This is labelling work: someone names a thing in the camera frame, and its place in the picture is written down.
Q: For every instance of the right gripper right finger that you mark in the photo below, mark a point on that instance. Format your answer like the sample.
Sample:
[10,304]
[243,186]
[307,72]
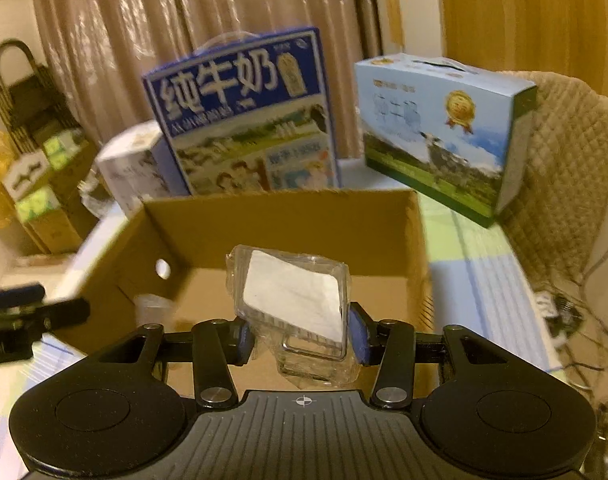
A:
[395,348]

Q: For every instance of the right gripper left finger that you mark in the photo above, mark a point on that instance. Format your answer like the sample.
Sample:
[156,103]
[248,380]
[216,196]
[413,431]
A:
[211,347]

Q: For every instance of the clear packet with white pad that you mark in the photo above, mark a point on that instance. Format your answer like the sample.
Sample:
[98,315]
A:
[297,306]

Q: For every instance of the brown cardboard box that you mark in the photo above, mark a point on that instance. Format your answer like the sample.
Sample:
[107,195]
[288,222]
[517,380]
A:
[177,250]

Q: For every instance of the cardboard boxes with tissue packs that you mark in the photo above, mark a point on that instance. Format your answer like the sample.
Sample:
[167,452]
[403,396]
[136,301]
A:
[43,186]

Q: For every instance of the white small appliance box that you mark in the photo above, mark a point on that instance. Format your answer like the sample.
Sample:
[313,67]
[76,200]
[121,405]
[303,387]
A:
[137,164]

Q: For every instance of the beige quilted chair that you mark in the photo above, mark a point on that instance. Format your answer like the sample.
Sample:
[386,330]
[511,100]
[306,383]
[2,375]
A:
[553,222]

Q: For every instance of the black folding hand cart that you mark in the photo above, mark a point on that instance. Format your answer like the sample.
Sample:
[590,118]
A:
[32,109]

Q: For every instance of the light blue milk carton box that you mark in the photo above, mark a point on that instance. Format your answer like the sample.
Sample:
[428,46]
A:
[454,132]

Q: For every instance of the dark blue milk carton box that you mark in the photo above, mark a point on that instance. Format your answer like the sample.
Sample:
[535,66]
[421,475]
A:
[250,115]

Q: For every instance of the beige curtain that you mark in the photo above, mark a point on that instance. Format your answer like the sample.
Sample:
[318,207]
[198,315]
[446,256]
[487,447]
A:
[99,50]

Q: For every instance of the white power strip with cables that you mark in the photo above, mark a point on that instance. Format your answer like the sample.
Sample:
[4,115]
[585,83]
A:
[577,334]

